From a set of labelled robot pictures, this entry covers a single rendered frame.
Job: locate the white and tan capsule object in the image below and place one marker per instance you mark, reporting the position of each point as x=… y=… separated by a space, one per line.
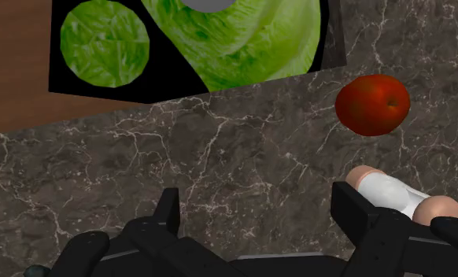
x=390 y=193

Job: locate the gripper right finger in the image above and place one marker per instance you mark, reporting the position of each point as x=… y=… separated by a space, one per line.
x=382 y=238

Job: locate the red apple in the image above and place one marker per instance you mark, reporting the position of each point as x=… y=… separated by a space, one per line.
x=371 y=104

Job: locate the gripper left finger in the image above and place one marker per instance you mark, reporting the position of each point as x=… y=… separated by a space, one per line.
x=152 y=239

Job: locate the robot stand with lettuce pattern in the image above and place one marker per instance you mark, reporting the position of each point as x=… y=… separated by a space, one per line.
x=198 y=46

